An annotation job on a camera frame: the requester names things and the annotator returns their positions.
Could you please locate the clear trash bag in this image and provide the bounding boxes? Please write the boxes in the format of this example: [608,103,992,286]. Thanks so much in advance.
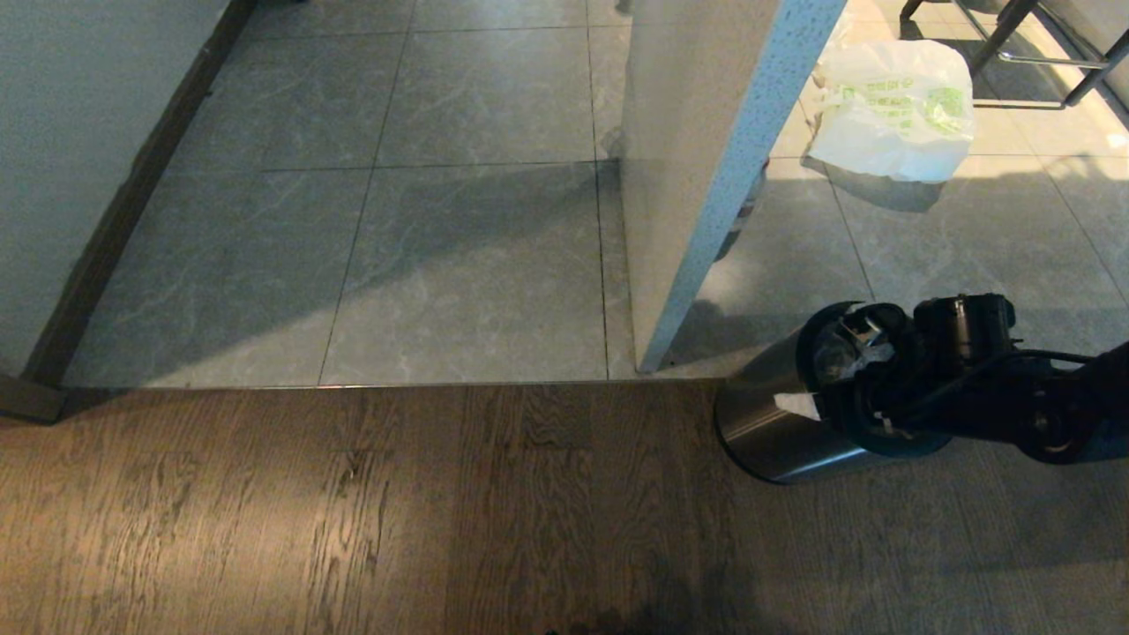
[774,314,895,422]

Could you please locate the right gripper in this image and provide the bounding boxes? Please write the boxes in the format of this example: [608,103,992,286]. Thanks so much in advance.
[845,304,929,430]

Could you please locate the white plastic bag green print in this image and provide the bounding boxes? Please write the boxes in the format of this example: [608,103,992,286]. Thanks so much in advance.
[801,39,977,184]

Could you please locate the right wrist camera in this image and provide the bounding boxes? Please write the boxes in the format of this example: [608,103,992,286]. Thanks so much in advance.
[914,294,1017,357]

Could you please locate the black cable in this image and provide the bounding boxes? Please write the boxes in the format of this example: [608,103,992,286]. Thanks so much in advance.
[882,348,1100,430]

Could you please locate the metal chair frame legs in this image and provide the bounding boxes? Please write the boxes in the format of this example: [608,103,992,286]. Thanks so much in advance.
[899,0,1129,112]

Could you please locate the white speckled counter panel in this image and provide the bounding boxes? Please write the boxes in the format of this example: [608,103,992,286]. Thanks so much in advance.
[619,0,849,374]

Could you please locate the steel trash bin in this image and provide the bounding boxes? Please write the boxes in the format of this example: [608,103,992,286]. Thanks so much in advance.
[714,301,955,485]

